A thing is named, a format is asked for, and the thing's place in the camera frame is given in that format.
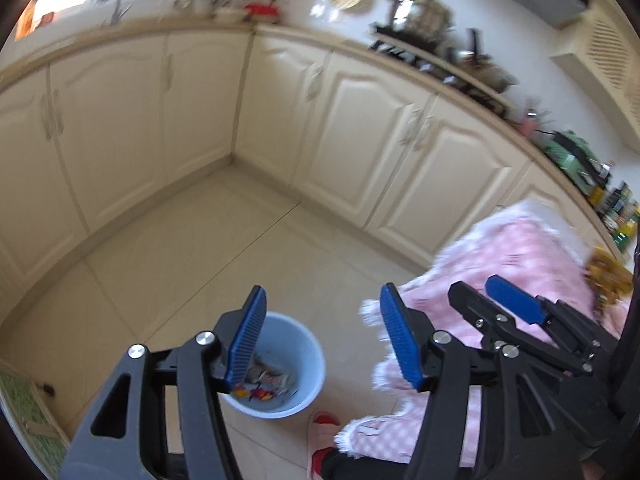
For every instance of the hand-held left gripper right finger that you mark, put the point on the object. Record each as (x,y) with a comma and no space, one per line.
(400,345)

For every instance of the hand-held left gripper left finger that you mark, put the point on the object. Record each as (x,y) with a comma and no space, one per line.
(245,340)

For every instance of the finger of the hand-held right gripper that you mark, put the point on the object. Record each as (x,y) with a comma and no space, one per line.
(515,300)
(472,305)

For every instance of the wrappers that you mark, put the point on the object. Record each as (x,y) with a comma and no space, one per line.
(270,379)

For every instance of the orange yellow wrapper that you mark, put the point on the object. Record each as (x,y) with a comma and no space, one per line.
(252,392)

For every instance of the blue plastic bucket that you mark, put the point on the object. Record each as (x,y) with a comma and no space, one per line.
(300,360)

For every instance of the gold snack bag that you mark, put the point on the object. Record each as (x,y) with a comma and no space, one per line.
(607,272)

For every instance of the pink checked tablecloth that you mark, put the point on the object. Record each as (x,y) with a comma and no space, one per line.
(525,260)

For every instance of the pale lace table cover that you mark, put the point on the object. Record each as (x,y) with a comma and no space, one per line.
(545,212)

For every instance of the red white slipper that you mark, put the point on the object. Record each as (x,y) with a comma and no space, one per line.
(320,462)
(326,417)

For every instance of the green yellow bottle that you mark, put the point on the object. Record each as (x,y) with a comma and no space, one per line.
(627,232)

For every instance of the dark glass bottle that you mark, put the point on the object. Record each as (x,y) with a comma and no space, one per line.
(602,200)

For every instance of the group of condiment bottles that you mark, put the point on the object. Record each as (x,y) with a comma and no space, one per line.
(617,207)

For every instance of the green electric cooker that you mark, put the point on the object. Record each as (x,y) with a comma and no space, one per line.
(570,157)

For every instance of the pink utensil holder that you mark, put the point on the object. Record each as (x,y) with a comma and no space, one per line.
(530,124)

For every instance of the wok with lid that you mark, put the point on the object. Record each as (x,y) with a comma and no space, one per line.
(487,70)

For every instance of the green patterned floor mat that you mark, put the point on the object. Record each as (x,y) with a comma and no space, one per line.
(25,420)

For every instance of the black glass gas stove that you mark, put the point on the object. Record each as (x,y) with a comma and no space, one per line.
(440,72)

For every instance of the cream lattice door cabinet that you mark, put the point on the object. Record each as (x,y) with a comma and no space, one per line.
(605,50)

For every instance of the steel steamer pot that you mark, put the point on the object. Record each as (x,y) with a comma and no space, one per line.
(420,15)

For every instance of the chrome kitchen faucet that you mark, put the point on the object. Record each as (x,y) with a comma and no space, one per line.
(119,7)

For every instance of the small glass jar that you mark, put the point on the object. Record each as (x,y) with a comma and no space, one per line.
(45,19)

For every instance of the orange bottle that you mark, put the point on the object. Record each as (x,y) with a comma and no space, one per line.
(26,17)

